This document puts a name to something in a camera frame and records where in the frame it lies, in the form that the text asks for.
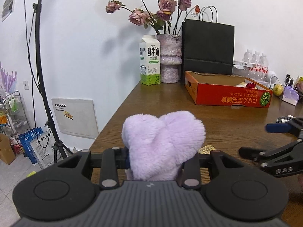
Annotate red cardboard pumpkin box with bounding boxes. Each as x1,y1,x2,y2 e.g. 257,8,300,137
184,71,273,108

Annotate red artificial rose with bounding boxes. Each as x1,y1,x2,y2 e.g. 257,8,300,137
245,82,257,89

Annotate purple textured ceramic vase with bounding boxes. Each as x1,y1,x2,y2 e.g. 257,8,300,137
156,34,182,84

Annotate yellow white plush hamster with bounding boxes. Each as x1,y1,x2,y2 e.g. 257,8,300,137
236,82,247,88

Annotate yellow green apple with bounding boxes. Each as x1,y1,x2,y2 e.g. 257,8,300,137
273,84,283,97

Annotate left water bottle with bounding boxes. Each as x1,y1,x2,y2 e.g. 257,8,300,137
242,49,252,63

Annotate white charging cable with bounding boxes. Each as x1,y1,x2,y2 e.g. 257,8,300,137
265,75,294,89

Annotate middle water bottle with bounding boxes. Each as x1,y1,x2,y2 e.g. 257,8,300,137
251,51,261,72

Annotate dried rose bouquet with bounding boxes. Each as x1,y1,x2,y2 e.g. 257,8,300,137
105,0,201,36

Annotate black tripod stand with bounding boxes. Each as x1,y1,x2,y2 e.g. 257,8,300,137
23,0,73,162

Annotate white green milk carton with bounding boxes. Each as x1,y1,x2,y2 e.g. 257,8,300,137
139,35,161,86

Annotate water bottle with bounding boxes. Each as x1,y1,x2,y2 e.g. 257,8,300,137
242,49,252,63
251,51,261,72
259,53,269,74

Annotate pink bud ornament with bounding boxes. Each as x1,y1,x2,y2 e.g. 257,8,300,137
296,76,303,94

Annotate small gold card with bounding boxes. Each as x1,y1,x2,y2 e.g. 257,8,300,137
198,145,217,155

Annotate purple plush heart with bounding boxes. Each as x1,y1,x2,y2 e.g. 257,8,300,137
122,111,206,181

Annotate black paper shopping bag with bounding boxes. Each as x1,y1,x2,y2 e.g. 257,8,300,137
181,5,235,79

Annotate right water bottle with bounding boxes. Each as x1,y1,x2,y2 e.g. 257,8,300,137
259,53,269,74

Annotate white round device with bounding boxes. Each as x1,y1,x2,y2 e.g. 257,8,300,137
266,70,278,84

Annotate blue white bags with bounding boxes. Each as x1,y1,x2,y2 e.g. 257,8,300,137
19,128,55,169

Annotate purple tissue pack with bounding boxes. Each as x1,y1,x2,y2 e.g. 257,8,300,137
282,86,299,106

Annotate metal wire rack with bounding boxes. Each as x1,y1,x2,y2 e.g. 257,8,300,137
1,91,30,144

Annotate white wall panel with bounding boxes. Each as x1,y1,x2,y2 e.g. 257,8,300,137
51,98,99,139

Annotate white red flat box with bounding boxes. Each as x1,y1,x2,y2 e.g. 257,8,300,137
233,61,256,70

